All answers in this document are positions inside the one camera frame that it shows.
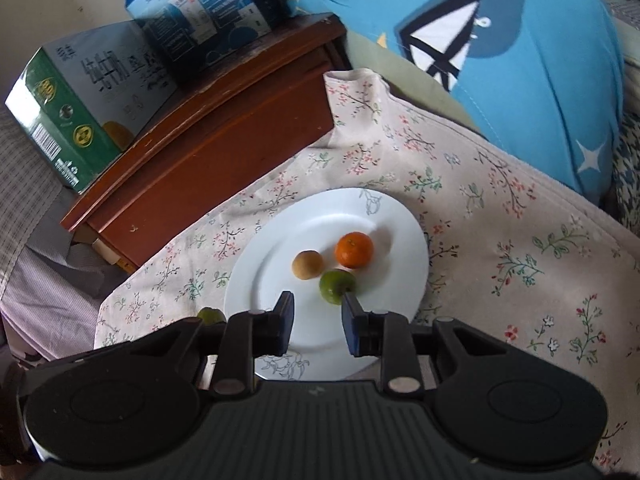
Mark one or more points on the dark green round fruit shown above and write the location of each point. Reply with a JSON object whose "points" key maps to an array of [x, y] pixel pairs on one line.
{"points": [[333, 284]]}

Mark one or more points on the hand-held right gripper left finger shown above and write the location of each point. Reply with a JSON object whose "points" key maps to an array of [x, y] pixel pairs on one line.
{"points": [[286, 325]]}

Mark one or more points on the lilac striped cloth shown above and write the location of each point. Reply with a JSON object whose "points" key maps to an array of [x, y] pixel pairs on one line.
{"points": [[50, 305]]}

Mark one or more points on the pale yellow-green fruit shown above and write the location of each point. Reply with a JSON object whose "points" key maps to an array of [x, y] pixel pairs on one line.
{"points": [[211, 315]]}

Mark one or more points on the green and white carton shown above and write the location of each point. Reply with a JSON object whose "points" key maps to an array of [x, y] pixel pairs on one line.
{"points": [[75, 110]]}

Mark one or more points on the blue and white carton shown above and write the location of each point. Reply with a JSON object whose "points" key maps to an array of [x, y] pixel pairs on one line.
{"points": [[200, 5]]}

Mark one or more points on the patterned quilt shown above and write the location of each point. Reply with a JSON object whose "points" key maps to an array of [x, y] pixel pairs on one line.
{"points": [[627, 160]]}

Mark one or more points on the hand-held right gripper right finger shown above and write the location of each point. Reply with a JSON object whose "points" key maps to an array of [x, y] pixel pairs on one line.
{"points": [[350, 326]]}

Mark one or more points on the blue sailboat-print pillow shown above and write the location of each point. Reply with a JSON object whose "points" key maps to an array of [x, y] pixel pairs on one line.
{"points": [[540, 60]]}

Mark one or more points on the floral beige tablecloth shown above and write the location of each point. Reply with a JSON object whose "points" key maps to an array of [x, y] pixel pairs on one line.
{"points": [[500, 200]]}

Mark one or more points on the small brown round fruit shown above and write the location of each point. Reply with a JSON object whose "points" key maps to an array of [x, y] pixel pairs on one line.
{"points": [[307, 264]]}

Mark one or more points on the white floral-print plate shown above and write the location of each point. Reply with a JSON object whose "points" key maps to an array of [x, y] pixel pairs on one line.
{"points": [[300, 230]]}

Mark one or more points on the small orange mandarin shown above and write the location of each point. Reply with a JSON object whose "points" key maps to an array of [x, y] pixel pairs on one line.
{"points": [[354, 249]]}

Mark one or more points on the grey checkered cloth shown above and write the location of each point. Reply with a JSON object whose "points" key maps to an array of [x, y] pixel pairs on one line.
{"points": [[30, 185]]}

